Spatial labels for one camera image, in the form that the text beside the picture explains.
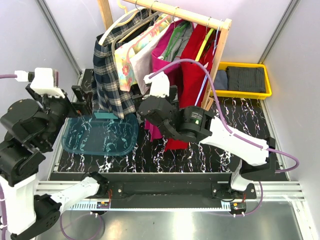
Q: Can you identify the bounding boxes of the magenta skirt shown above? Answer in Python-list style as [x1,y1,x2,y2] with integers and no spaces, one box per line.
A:
[144,19,186,143]

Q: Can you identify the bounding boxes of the light blue wire hanger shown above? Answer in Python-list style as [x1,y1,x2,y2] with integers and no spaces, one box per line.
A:
[194,24,223,106]

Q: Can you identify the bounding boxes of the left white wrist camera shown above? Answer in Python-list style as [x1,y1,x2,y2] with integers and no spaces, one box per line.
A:
[14,67,60,95]

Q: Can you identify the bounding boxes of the dark striped folded cloth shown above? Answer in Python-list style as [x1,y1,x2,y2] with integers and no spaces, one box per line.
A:
[226,66,266,93]

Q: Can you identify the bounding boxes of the wooden clothes rack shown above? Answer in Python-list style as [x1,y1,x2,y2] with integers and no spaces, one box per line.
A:
[96,0,232,111]

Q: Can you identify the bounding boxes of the pink hanger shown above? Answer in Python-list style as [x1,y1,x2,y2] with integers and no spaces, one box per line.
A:
[125,14,172,63]

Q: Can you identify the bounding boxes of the white garment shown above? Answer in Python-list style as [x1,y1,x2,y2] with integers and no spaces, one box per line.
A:
[130,26,169,95]

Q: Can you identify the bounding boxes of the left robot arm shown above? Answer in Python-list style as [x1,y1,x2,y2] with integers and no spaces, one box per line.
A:
[0,85,109,240]

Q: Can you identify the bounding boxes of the floral pastel garment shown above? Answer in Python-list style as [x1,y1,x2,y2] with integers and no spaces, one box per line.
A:
[114,13,164,92]

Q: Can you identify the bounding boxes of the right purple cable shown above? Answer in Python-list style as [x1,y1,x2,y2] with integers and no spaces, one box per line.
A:
[148,58,300,175]

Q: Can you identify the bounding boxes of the teal transparent basin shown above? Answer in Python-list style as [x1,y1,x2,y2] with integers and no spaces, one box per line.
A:
[61,112,139,156]

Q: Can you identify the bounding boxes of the navy plaid skirt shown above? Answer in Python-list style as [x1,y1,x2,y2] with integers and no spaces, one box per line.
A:
[91,8,149,119]

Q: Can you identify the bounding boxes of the yellow-green hanger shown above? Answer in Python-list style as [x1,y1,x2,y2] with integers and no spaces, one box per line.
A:
[195,28,214,62]

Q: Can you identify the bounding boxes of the red skirt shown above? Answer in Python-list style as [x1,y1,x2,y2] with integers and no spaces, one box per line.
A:
[164,23,222,152]

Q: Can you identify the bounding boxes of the grey hanger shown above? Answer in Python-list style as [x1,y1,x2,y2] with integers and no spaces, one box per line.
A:
[111,6,155,57]

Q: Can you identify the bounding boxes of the green hanger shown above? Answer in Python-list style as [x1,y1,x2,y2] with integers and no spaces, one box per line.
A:
[163,21,191,61]

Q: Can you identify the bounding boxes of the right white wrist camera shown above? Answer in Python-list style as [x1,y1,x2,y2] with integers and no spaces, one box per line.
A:
[143,71,170,98]

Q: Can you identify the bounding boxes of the grey garment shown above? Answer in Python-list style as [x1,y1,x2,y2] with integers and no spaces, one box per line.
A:
[159,22,195,62]

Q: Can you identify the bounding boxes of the yellow plastic bin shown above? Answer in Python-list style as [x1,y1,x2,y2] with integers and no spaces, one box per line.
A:
[215,61,272,100]

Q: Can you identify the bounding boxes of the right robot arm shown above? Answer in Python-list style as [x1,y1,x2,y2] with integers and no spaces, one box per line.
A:
[137,85,276,199]

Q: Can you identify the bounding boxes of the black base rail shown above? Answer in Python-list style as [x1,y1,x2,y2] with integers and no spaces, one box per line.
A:
[79,172,258,210]

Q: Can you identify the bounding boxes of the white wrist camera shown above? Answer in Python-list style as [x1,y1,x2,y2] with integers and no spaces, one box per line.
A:
[143,71,170,98]
[14,67,60,95]

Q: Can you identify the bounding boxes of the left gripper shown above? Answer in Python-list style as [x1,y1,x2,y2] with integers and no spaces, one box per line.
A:
[29,81,95,146]

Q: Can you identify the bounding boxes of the blue-grey folded cloth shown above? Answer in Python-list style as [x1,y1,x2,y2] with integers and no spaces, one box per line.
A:
[213,70,228,91]

